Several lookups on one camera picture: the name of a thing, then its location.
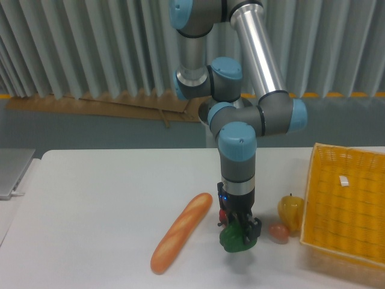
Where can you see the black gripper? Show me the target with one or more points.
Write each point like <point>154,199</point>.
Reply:
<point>243,204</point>

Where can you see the green bell pepper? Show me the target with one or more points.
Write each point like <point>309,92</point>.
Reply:
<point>232,238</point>

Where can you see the yellow woven basket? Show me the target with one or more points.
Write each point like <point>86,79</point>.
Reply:
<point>345,222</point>

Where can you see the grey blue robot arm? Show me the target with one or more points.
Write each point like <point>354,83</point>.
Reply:
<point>235,129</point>

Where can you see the red bell pepper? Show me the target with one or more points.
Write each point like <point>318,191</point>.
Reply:
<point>223,219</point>

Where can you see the yellow bell pepper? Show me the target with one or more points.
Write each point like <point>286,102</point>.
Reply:
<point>290,209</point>

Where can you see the white tag in basket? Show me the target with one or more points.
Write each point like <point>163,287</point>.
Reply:
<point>344,182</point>

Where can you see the brown egg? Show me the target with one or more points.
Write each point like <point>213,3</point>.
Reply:
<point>279,233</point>

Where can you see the baguette bread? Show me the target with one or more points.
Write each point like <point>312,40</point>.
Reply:
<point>174,240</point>

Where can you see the brown cardboard sheet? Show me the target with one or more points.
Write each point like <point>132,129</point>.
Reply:
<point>166,108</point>

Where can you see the silver laptop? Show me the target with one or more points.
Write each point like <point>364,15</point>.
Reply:
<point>14,164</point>

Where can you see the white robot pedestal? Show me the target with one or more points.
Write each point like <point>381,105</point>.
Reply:
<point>206,105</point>

